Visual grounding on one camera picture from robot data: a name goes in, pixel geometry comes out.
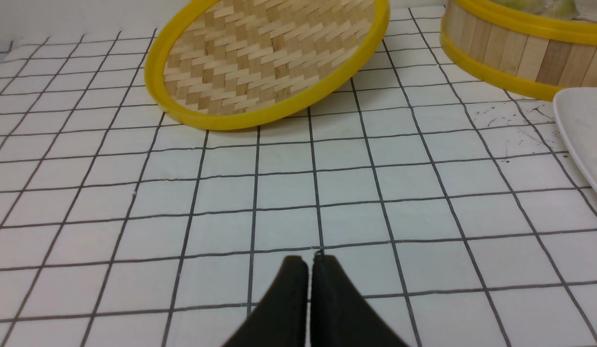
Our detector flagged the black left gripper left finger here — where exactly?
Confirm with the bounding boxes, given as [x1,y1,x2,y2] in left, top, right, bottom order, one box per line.
[224,255,309,347]

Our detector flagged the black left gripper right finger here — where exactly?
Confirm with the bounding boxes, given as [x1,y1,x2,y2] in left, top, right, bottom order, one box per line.
[311,254,408,347]

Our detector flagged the white square plate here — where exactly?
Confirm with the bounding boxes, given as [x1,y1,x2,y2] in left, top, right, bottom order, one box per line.
[552,87,597,195]

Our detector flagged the white black-grid tablecloth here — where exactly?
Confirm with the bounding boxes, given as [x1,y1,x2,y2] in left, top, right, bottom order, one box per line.
[0,6,597,347]

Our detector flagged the yellow-rimmed woven bamboo lid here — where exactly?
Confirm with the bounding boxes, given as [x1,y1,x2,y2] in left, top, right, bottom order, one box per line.
[144,0,389,131]

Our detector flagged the yellow-rimmed bamboo steamer basket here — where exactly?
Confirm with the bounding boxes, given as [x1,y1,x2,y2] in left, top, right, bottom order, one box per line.
[440,0,597,101]

